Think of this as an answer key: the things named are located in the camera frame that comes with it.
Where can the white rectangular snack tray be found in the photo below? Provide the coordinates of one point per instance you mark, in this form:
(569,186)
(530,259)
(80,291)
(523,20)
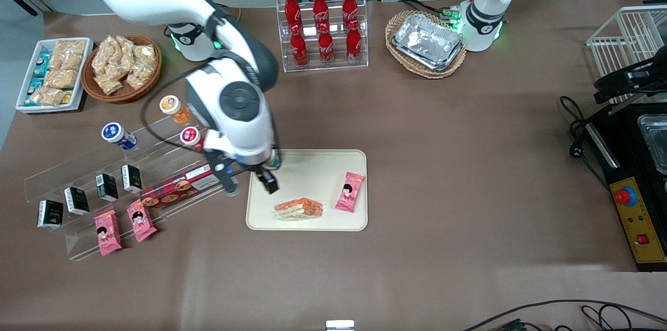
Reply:
(86,68)

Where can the clear acrylic stepped display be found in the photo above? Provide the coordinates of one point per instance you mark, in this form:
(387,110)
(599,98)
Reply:
(78,164)

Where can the red capped small bottle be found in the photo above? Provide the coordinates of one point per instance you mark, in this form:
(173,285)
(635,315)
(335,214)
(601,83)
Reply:
(190,136)

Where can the clear acrylic bottle rack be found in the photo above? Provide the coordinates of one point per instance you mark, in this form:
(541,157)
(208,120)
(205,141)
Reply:
(337,66)

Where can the metal tray in machine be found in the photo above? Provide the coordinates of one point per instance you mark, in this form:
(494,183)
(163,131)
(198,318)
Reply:
(655,141)

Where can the aluminium foil tray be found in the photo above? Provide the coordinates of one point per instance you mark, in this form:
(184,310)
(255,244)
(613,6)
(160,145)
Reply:
(443,66)
(427,39)

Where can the red cola bottle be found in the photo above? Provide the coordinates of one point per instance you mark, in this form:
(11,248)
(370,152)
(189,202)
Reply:
(292,8)
(354,44)
(325,47)
(299,48)
(319,7)
(349,5)

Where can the red plaid cookie box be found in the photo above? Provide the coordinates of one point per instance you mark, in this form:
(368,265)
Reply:
(177,187)

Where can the clear bag of crisps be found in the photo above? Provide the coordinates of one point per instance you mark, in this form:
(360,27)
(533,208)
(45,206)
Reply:
(104,53)
(108,84)
(145,54)
(61,78)
(139,75)
(47,96)
(126,50)
(70,51)

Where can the plastic triangle sandwich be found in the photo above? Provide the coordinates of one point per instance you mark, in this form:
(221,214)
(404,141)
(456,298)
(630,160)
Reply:
(299,209)

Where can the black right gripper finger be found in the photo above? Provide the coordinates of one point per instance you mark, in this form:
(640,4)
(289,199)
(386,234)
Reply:
(272,186)
(263,174)

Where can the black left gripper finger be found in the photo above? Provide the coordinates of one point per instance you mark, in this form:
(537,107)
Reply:
(612,94)
(612,82)

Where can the orange capped small bottle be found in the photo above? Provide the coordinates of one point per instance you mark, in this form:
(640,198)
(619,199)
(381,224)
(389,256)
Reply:
(172,107)

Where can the light wicker basket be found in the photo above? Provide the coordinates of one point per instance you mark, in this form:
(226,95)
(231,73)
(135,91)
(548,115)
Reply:
(396,26)

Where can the small blue snack pack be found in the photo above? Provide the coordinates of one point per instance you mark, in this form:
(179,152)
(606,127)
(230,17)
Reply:
(34,85)
(42,58)
(39,71)

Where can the blue capped small bottle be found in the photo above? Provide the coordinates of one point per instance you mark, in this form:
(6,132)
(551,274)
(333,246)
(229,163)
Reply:
(117,134)

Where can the beige plastic serving tray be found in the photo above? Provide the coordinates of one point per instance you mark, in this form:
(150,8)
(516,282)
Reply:
(323,164)

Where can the brown wicker snack basket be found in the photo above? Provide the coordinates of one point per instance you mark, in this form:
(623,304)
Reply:
(151,81)

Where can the black sealing machine yellow panel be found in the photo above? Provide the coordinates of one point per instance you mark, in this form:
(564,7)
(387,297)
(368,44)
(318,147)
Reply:
(641,216)

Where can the pink cartoon snack pack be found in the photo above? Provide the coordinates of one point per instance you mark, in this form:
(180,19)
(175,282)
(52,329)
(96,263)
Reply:
(108,233)
(140,220)
(350,193)

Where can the green capped small bottle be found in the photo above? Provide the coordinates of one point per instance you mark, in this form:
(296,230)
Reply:
(276,160)

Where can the small black drink carton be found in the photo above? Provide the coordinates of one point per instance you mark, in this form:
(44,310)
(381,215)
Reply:
(107,187)
(132,179)
(76,200)
(50,215)

